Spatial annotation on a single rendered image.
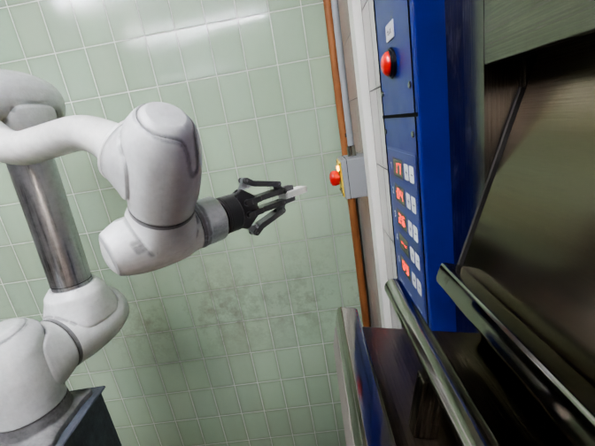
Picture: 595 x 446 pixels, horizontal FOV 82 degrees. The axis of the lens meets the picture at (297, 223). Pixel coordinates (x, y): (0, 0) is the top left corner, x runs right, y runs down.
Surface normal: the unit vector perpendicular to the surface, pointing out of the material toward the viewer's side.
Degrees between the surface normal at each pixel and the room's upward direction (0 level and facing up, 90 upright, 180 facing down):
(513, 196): 70
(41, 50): 90
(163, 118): 45
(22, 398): 90
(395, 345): 12
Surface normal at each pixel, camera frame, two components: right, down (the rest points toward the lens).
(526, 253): -0.98, -0.18
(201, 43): -0.02, 0.28
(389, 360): 0.05, -0.96
